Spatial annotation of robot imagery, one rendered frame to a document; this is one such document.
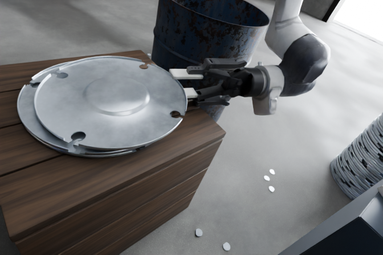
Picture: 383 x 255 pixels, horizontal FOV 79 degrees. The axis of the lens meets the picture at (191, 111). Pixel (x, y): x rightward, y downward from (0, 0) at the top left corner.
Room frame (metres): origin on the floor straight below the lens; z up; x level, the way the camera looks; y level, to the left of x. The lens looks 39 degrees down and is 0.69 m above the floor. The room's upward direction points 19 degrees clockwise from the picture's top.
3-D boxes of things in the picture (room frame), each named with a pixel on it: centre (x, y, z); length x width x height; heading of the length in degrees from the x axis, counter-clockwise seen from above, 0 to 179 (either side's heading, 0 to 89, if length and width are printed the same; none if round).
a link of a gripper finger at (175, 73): (0.44, 0.04, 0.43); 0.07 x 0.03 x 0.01; 123
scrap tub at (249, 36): (0.92, 0.05, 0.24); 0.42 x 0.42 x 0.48
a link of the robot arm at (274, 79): (0.55, -0.16, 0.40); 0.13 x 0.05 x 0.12; 33
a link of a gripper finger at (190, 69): (0.45, 0.02, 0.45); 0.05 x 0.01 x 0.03; 123
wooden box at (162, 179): (0.36, 0.18, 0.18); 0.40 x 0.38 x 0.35; 142
